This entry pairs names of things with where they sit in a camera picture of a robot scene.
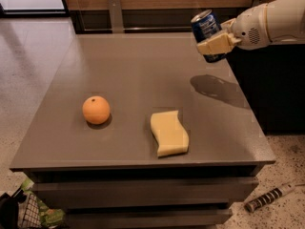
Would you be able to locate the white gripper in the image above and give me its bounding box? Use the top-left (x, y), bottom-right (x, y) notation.
top-left (197, 4), bottom-right (271, 55)

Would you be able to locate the blue pepsi can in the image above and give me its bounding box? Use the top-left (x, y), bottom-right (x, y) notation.
top-left (190, 9), bottom-right (227, 64)

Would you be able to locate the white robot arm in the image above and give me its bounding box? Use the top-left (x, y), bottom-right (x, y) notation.
top-left (197, 0), bottom-right (305, 55)

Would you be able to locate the yellow sponge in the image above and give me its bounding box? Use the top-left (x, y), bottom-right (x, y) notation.
top-left (151, 111), bottom-right (190, 157)

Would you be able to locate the grey drawer cabinet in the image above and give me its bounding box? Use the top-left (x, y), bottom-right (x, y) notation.
top-left (10, 33), bottom-right (275, 229)

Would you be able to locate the orange fruit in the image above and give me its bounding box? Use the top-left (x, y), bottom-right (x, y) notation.
top-left (82, 95), bottom-right (111, 125)

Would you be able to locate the striped power strip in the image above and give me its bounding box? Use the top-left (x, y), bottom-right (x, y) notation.
top-left (244, 183), bottom-right (295, 213)

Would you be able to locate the green snack bag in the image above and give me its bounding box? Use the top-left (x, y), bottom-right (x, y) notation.
top-left (21, 178), bottom-right (65, 229)

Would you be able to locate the checkered white packet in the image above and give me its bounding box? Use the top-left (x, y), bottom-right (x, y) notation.
top-left (18, 194), bottom-right (41, 229)

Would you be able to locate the black bag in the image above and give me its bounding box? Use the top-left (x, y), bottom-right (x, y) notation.
top-left (0, 188), bottom-right (27, 229)

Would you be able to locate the left metal bracket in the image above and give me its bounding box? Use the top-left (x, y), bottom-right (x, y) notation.
top-left (108, 0), bottom-right (124, 33)

